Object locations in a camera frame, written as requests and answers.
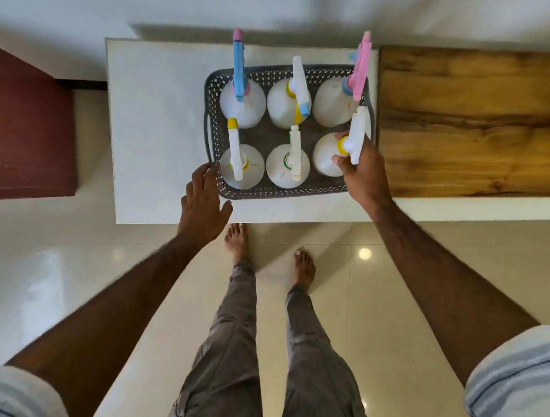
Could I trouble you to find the person's right forearm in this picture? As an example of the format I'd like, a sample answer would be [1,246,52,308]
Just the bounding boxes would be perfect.
[363,199,547,392]

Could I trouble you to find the person's left hand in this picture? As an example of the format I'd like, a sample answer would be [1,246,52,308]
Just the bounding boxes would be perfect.
[177,160,236,250]

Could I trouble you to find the person's left shirt sleeve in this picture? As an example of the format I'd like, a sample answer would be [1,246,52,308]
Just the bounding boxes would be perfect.
[0,365,73,417]

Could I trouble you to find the white-trigger yellow-collar spray bottle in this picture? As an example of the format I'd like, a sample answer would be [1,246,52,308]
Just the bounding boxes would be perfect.
[311,104,373,179]

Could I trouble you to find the person's right shirt sleeve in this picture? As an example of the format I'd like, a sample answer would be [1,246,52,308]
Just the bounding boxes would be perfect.
[464,321,550,417]

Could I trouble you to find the person's foot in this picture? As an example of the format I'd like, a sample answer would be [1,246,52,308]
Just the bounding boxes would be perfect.
[223,222,252,265]
[290,247,318,294]

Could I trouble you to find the grey perforated plastic basket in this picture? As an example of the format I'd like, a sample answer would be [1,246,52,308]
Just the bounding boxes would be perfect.
[199,59,378,206]

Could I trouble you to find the person's right foot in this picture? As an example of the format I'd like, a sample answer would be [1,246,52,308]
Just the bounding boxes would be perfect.
[290,247,318,294]

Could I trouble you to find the person's shirt sleeve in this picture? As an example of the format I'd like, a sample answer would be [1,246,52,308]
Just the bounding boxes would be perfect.
[0,365,73,417]
[464,321,550,417]

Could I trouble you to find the red-brown cabinet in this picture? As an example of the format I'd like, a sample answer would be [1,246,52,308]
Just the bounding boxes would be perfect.
[0,44,85,205]

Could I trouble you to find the cluster of plastic spray bottles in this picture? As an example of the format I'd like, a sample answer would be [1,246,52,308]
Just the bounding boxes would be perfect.
[215,25,373,195]

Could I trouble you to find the grey trousers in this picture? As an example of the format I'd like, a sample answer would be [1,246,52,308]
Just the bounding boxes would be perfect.
[167,256,382,417]

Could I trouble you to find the person's right hand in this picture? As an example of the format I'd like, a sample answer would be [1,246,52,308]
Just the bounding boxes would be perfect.
[329,131,397,217]

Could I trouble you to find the brown wooden board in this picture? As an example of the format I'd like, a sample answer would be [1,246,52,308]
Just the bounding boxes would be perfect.
[373,45,550,204]

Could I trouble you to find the person's left forearm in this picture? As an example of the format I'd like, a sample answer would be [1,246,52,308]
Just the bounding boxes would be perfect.
[3,225,213,417]

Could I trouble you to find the person's left foot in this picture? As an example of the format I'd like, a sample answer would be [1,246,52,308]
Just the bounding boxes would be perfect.
[223,222,252,265]

